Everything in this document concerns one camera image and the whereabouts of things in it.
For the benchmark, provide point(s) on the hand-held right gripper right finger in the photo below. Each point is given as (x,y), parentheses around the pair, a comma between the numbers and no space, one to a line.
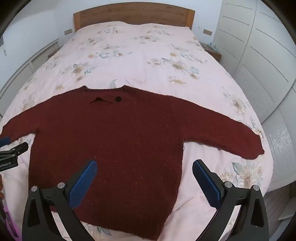
(208,183)

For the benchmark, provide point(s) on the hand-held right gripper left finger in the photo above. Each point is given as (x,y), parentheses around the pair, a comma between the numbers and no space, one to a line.
(83,183)

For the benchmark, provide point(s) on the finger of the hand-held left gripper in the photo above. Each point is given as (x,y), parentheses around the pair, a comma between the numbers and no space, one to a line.
(19,148)
(4,141)

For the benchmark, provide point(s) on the dark red knit sweater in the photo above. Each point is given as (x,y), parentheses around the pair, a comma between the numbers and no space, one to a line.
(120,143)

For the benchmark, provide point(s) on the purple garment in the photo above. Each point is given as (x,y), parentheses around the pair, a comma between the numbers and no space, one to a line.
(11,223)

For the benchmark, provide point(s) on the wooden nightstand with teal items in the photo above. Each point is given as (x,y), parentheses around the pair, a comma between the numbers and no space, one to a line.
(211,52)

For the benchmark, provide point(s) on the floral bed sheet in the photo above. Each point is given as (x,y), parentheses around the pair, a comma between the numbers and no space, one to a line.
(143,53)

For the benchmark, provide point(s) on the white wardrobe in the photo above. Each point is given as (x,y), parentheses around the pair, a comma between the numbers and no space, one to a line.
(261,46)

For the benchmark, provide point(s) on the wooden headboard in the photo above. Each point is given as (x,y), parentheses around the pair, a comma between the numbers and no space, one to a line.
(131,16)

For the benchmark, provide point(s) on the brown wall switch plate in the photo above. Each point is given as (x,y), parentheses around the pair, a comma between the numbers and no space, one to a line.
(207,32)
(68,31)

